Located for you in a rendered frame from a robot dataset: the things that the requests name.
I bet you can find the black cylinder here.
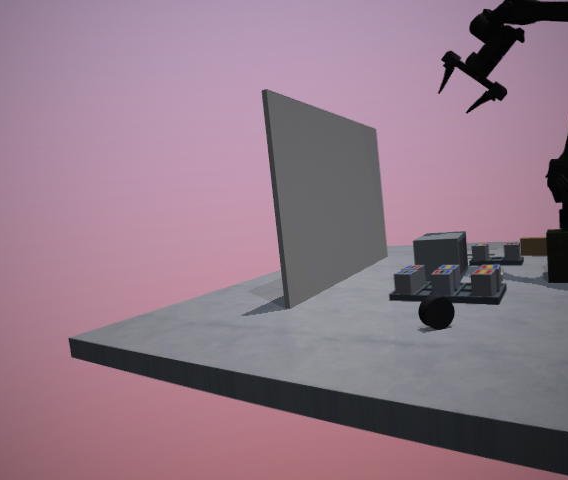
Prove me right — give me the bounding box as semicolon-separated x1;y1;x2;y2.
418;295;454;330

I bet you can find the grey flat panel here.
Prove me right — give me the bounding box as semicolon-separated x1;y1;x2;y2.
261;89;388;309

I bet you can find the tan rectangular block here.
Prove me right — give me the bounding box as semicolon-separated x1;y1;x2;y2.
520;237;547;256

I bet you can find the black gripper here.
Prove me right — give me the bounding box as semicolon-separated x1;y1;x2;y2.
438;44;507;114

